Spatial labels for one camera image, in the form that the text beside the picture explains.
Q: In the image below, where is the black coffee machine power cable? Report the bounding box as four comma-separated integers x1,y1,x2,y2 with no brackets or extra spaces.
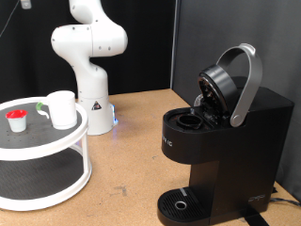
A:
270,197,301,208

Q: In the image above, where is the white coffee pod red lid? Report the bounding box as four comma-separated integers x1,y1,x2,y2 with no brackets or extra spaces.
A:
5,109,28,133

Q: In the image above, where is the silver coffee machine lid handle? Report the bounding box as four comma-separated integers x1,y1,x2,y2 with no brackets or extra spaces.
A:
215,42,263,128

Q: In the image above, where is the white mug with green tape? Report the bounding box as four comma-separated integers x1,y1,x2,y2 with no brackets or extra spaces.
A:
36,89,79,131

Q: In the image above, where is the thin black camera cable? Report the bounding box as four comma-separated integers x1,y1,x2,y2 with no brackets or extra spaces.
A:
0,0,21,38

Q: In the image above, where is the black fabric curtain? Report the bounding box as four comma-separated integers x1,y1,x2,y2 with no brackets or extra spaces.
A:
0,0,177,103

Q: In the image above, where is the black Keurig coffee machine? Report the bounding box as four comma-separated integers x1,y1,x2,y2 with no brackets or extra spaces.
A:
156,42,295,226

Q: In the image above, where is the white two-tier round turntable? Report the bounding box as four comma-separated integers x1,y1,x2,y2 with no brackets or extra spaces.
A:
0,96,93,212

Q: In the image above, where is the black coffee pod machine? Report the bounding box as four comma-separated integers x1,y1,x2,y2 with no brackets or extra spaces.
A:
170,0,301,202

